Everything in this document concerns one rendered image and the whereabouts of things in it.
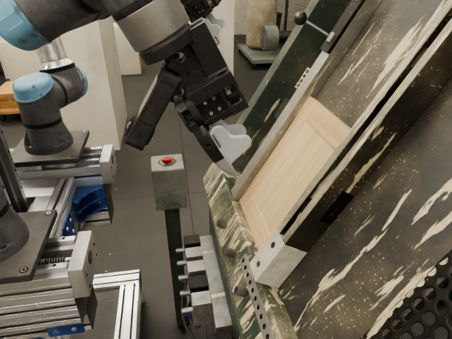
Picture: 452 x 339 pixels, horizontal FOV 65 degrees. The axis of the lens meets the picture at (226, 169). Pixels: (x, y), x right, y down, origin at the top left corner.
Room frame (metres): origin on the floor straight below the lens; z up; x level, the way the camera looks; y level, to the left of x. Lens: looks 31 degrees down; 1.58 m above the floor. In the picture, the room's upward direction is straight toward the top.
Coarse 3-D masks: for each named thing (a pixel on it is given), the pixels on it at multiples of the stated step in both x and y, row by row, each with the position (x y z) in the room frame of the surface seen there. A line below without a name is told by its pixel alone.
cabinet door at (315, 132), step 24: (312, 120) 0.91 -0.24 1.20; (336, 120) 0.82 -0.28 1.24; (288, 144) 0.93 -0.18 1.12; (312, 144) 0.84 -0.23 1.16; (336, 144) 0.76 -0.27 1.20; (264, 168) 0.96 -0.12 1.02; (288, 168) 0.86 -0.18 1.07; (312, 168) 0.78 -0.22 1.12; (264, 192) 0.88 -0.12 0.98; (288, 192) 0.79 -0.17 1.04; (264, 216) 0.81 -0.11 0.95; (264, 240) 0.73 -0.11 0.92
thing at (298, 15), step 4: (300, 12) 1.06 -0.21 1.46; (304, 12) 1.07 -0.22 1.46; (296, 16) 1.06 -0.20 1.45; (300, 16) 1.06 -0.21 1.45; (304, 16) 1.06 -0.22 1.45; (296, 20) 1.06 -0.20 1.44; (300, 20) 1.05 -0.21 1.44; (304, 20) 1.06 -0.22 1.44; (300, 24) 1.06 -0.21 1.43; (308, 24) 1.06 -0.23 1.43; (312, 24) 1.06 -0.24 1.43; (316, 28) 1.05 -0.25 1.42; (320, 28) 1.05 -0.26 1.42; (320, 32) 1.05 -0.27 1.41; (324, 32) 1.04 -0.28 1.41; (332, 32) 1.03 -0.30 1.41; (328, 36) 1.03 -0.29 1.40; (332, 36) 1.03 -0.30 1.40; (328, 40) 1.03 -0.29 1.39
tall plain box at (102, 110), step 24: (96, 24) 3.04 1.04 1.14; (72, 48) 3.00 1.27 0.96; (96, 48) 3.03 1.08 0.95; (96, 72) 3.03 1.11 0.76; (96, 96) 3.02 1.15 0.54; (120, 96) 3.64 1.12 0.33; (72, 120) 2.98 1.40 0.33; (96, 120) 3.01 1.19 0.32; (120, 120) 3.36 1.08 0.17; (96, 144) 3.01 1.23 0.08; (120, 144) 3.12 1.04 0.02
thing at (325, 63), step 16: (368, 0) 1.03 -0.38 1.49; (368, 16) 1.03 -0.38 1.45; (352, 32) 1.02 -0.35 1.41; (336, 48) 1.01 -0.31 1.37; (320, 64) 1.02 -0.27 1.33; (336, 64) 1.01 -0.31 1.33; (304, 80) 1.04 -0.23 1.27; (320, 80) 1.01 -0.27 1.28; (304, 96) 1.00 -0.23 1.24; (288, 112) 1.00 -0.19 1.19; (272, 128) 1.02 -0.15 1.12; (272, 144) 0.98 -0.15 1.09; (256, 160) 0.99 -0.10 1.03; (240, 176) 1.01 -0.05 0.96; (240, 192) 0.96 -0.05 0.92
